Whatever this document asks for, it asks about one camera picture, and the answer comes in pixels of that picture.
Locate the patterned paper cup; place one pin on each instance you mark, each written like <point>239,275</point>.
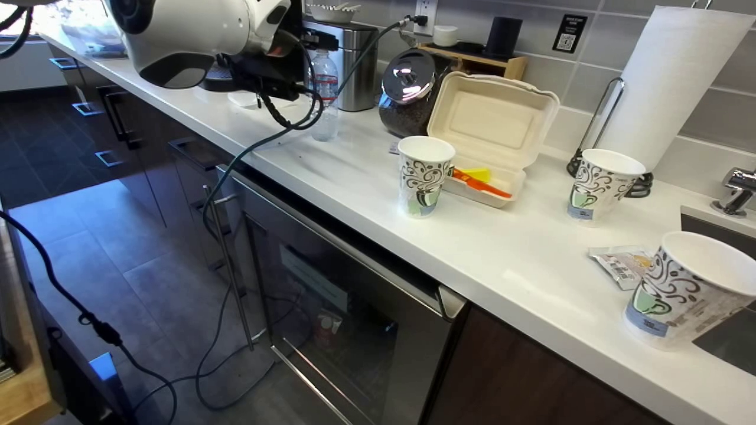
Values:
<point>685,286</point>
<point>601,186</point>
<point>423,177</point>

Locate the clear plastic water bottle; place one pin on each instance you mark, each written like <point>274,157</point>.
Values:
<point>330,118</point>

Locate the black stand base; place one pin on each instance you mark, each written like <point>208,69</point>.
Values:
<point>79,385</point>

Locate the white paper towel roll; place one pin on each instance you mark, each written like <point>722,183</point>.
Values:
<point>669,78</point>

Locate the dark lower cabinets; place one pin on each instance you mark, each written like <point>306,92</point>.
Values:
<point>150,149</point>

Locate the black wall sticker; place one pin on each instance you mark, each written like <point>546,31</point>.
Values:
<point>569,33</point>

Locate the clear plastic bag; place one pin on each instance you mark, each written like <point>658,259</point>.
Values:
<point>85,36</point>

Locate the small wooden shelf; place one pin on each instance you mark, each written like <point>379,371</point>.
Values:
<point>472,59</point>

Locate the beige clamshell takeout container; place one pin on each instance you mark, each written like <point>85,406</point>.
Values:
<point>493,118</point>

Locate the steel kettle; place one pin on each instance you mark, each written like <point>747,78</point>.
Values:
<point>359,68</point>

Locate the small foil packet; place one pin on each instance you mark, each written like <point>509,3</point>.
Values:
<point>617,265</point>

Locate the brown cabinet door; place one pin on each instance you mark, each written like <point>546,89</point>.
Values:
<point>520,378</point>

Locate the dark glass jar chrome lid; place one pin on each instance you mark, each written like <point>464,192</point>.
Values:
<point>404,90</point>

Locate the small black container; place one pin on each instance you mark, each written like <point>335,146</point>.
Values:
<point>504,36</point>

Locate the wooden board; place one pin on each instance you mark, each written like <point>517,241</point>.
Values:
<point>20,385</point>

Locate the orange plastic utensil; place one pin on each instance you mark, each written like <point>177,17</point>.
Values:
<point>485,186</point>

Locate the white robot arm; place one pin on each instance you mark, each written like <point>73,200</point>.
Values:
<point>189,26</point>

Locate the white wall outlet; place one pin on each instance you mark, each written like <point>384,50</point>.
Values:
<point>425,11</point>

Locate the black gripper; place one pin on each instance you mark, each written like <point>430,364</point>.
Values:
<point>263,74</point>

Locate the chrome sink faucet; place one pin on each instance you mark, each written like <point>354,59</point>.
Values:
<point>739,190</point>

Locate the stainless steel dishwasher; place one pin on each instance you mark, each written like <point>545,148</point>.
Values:
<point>346,299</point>

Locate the dark sink basin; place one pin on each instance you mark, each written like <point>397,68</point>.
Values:
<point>736,338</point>

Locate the yellow plastic piece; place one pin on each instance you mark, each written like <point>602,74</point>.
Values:
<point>477,174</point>

